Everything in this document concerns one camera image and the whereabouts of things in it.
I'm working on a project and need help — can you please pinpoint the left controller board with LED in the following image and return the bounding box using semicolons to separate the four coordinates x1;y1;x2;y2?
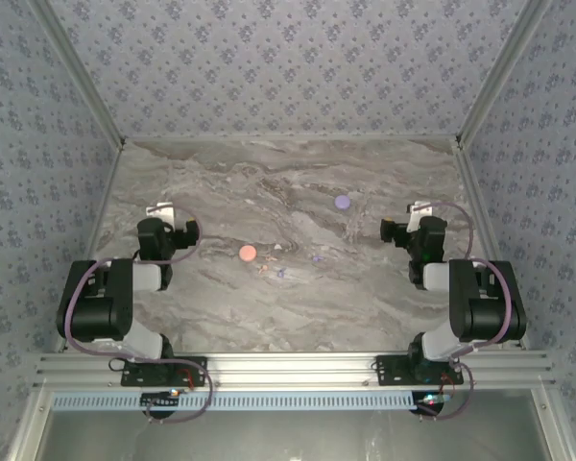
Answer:
140;389;182;410

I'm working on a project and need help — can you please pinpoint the controller board with led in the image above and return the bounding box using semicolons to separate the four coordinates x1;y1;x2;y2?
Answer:
412;391;451;415
140;389;182;410

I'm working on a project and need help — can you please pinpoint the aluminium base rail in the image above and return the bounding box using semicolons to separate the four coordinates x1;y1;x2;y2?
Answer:
33;352;557;389

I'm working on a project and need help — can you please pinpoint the right controller board with LED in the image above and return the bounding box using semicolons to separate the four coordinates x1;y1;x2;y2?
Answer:
412;391;451;415

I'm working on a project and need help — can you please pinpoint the white slotted cable duct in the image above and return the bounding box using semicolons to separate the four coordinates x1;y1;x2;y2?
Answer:
51;389;455;413

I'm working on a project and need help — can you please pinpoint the grey metal shelf panel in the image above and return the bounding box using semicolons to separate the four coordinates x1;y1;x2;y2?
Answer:
9;388;572;461

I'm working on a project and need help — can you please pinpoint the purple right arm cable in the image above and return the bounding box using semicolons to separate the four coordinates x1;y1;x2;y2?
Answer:
410;200;516;423

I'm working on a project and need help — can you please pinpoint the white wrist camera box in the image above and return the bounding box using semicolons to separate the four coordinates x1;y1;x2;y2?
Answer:
407;201;434;231
146;202;177;227

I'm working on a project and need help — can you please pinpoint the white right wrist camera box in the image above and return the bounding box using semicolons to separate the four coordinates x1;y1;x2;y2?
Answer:
407;201;434;231

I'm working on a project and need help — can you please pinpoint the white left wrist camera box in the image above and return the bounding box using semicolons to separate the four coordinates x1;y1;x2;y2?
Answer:
146;202;177;227

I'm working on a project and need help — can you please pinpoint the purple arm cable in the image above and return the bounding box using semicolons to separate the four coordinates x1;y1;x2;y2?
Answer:
410;200;516;423
62;204;216;426

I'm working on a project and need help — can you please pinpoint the aluminium corner post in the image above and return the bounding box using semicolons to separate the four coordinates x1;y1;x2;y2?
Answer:
31;0;127;145
455;0;553;145

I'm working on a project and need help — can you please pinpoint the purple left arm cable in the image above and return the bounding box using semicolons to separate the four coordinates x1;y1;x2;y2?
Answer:
62;204;216;426

